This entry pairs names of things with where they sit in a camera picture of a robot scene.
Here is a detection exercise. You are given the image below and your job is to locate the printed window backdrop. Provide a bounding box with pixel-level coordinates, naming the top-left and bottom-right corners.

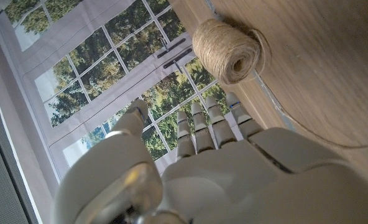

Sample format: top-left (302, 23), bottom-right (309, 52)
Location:
top-left (0, 0), bottom-right (244, 175)

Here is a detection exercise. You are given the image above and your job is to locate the jute twine strand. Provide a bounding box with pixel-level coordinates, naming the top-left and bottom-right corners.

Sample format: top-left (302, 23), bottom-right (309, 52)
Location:
top-left (249, 27), bottom-right (368, 149)

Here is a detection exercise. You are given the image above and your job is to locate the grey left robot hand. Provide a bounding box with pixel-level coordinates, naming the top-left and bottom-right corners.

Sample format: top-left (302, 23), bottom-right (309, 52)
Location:
top-left (52, 91), bottom-right (368, 224)

